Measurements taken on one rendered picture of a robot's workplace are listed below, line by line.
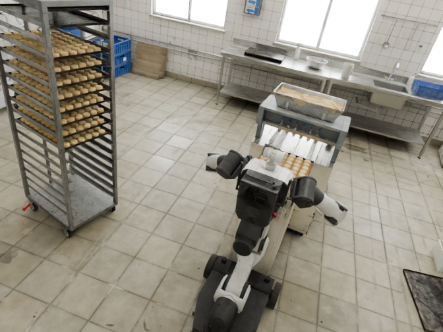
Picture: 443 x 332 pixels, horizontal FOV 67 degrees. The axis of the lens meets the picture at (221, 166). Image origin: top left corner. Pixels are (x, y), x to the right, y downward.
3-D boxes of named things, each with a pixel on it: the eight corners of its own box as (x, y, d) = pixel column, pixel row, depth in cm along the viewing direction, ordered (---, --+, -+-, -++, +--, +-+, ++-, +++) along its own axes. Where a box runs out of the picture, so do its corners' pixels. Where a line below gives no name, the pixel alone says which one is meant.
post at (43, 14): (74, 230, 271) (46, 0, 179) (71, 231, 268) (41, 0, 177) (72, 228, 272) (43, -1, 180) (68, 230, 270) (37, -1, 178)
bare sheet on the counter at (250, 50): (244, 52, 519) (244, 51, 518) (250, 47, 552) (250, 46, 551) (282, 60, 509) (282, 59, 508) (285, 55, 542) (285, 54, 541)
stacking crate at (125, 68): (113, 66, 646) (113, 56, 635) (131, 72, 638) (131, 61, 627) (93, 74, 597) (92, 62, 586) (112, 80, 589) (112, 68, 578)
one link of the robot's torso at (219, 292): (239, 317, 217) (242, 305, 210) (211, 304, 222) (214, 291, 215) (249, 293, 233) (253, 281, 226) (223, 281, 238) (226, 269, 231)
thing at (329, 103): (281, 91, 290) (282, 84, 286) (342, 109, 276) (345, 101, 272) (272, 100, 268) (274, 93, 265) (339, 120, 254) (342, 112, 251)
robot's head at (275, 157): (279, 170, 177) (283, 156, 172) (262, 163, 180) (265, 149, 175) (282, 165, 182) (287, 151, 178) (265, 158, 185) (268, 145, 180)
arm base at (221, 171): (231, 185, 192) (234, 181, 181) (213, 172, 193) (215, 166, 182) (246, 165, 196) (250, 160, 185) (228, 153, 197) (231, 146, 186)
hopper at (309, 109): (278, 97, 294) (281, 82, 287) (341, 115, 280) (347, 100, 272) (269, 107, 271) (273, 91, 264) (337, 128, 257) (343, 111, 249)
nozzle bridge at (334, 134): (262, 128, 316) (269, 94, 298) (337, 152, 298) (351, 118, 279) (250, 141, 290) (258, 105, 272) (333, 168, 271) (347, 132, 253)
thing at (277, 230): (252, 220, 331) (273, 142, 283) (285, 233, 322) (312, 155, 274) (225, 269, 275) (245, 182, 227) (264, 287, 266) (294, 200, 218)
